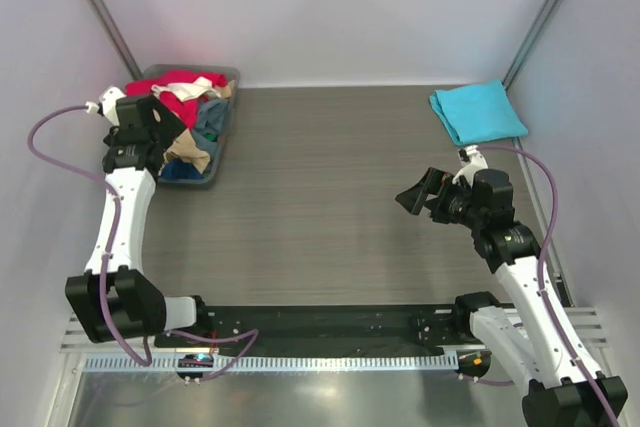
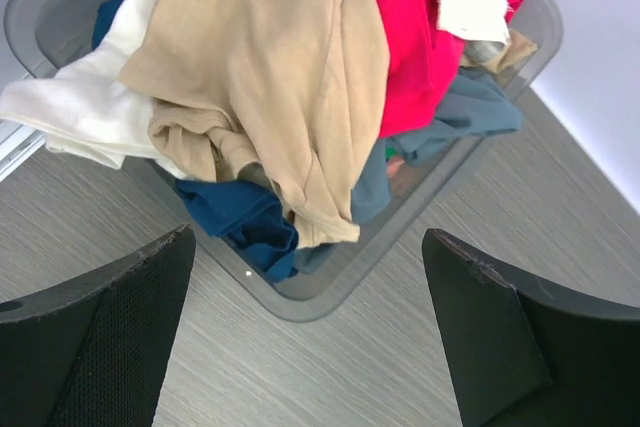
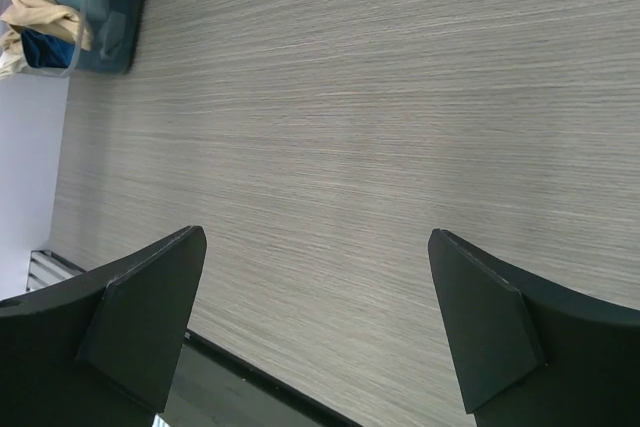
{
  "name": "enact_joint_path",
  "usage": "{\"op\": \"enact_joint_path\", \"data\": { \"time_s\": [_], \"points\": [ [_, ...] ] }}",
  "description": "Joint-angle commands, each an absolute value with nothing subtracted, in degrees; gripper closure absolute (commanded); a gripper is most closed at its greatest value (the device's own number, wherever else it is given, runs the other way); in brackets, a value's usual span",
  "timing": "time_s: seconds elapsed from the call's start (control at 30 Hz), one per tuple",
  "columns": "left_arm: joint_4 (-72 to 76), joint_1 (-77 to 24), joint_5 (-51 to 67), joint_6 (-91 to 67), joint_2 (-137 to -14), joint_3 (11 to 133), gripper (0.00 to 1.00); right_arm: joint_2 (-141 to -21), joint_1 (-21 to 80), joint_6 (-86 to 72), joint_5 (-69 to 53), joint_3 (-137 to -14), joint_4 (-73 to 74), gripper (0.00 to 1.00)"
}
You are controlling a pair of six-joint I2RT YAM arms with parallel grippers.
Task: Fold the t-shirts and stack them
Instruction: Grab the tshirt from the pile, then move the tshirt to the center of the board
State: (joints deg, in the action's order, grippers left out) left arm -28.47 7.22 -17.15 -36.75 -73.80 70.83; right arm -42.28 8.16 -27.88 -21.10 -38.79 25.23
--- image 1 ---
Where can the slotted cable duct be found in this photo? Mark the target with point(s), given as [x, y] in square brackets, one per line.
[199, 362]

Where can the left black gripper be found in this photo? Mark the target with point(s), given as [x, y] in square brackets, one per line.
[168, 126]

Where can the cream white t shirt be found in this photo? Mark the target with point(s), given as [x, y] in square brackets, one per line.
[185, 91]

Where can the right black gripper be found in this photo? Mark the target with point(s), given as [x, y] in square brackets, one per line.
[414, 199]

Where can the left aluminium frame post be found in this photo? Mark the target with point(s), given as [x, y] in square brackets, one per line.
[108, 24]

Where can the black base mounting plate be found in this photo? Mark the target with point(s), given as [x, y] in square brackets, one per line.
[306, 327]

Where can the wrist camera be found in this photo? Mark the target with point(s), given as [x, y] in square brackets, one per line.
[135, 112]
[492, 189]

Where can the folded cyan t shirt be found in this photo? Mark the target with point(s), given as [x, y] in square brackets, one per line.
[477, 113]

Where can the aluminium front rail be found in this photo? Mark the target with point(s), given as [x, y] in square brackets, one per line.
[584, 321]

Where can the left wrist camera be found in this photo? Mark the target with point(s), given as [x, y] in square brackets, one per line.
[135, 112]

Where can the red t shirt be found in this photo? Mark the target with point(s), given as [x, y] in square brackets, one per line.
[187, 111]

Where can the right aluminium frame post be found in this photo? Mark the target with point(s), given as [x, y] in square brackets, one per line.
[533, 34]

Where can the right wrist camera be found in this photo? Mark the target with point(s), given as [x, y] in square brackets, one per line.
[492, 189]

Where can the dark blue t shirt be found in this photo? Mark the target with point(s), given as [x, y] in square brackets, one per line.
[178, 169]

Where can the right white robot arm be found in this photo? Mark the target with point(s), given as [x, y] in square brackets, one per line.
[560, 383]

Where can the grey blue t shirt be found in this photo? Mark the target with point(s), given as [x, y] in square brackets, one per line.
[211, 117]

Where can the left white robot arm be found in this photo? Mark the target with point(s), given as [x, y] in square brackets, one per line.
[113, 298]

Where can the beige t shirt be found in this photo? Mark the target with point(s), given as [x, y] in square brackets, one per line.
[193, 148]

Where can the aluminium frame post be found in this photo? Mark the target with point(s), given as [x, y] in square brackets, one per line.
[533, 34]
[108, 24]

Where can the grey plastic bin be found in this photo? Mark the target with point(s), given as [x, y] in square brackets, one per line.
[210, 174]

